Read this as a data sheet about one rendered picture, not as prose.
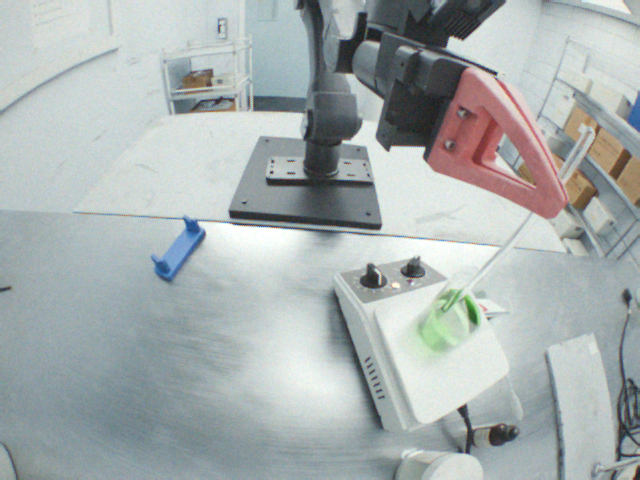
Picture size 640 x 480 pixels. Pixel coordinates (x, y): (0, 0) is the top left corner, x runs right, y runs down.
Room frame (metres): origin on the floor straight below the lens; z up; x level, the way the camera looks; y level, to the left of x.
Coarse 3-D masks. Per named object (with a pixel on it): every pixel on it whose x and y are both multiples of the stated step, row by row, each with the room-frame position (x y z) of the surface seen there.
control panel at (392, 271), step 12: (384, 264) 0.20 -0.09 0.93; (396, 264) 0.20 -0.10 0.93; (420, 264) 0.20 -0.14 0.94; (348, 276) 0.17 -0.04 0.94; (360, 276) 0.17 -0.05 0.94; (396, 276) 0.17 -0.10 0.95; (432, 276) 0.17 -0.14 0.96; (444, 276) 0.17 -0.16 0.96; (360, 288) 0.14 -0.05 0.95; (384, 288) 0.14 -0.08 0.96; (396, 288) 0.14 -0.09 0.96; (408, 288) 0.14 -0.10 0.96; (420, 288) 0.14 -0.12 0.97; (360, 300) 0.12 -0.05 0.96; (372, 300) 0.12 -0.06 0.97
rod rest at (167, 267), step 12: (192, 228) 0.22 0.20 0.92; (204, 228) 0.23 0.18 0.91; (180, 240) 0.20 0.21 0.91; (192, 240) 0.21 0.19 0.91; (168, 252) 0.18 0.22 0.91; (180, 252) 0.18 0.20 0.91; (156, 264) 0.15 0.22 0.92; (168, 264) 0.16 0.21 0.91; (180, 264) 0.16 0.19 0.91; (168, 276) 0.14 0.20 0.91
